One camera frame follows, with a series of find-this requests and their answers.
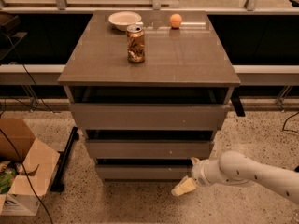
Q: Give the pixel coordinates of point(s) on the green bag in box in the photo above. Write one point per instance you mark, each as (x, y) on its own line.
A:
(7, 176)

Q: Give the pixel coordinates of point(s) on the open cardboard box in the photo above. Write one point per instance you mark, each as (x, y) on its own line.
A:
(35, 163)

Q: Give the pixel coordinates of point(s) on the grey bottom drawer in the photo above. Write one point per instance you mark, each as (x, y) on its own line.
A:
(142, 172)

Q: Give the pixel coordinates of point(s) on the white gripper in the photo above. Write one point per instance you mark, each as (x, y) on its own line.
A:
(198, 173)

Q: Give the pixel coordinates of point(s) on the grey drawer cabinet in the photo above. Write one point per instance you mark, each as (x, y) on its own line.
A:
(184, 66)

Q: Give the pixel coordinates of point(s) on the black floor bar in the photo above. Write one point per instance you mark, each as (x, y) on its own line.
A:
(57, 184)

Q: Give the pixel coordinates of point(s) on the orange fruit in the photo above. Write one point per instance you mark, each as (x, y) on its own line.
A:
(175, 21)

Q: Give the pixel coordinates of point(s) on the brown soda can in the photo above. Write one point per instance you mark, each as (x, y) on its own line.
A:
(135, 44)

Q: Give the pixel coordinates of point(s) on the grey top drawer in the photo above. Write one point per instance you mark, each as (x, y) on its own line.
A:
(149, 117)

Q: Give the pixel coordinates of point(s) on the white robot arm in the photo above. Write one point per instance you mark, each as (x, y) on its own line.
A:
(232, 168)

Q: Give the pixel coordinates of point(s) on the black cabinet leg right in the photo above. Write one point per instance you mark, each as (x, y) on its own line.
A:
(236, 102)

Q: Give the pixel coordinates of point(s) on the white bowl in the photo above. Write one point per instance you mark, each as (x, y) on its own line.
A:
(121, 20)

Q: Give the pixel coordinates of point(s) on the grey middle drawer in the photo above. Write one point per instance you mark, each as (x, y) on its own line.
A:
(149, 150)

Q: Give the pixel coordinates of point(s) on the grey drawer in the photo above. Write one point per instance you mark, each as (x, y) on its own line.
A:
(149, 117)
(142, 172)
(149, 150)

